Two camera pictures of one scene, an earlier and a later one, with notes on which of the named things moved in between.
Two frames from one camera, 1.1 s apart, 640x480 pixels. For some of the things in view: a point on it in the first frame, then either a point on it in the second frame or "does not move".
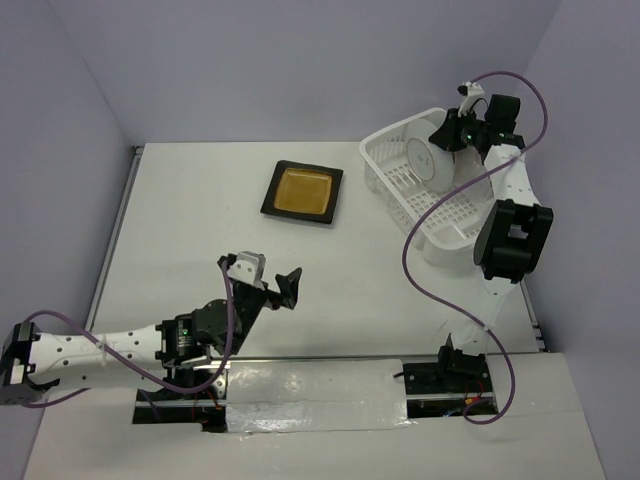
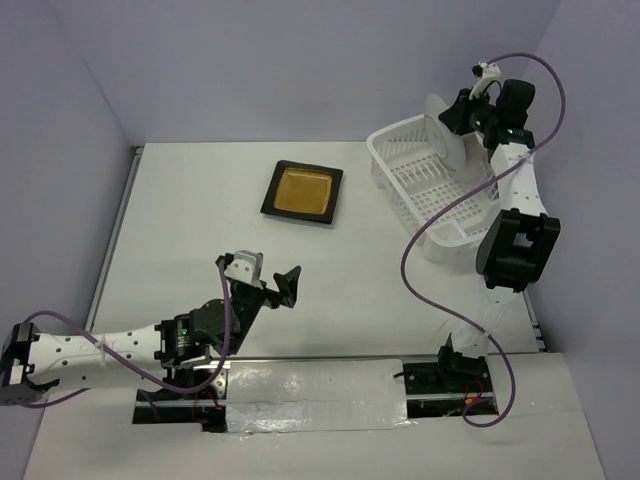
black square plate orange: x=303 y=191 does not move
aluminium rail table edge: x=114 y=240 does not move
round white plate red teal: x=431 y=163 -> x=449 y=146
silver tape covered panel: x=316 y=395 does not move
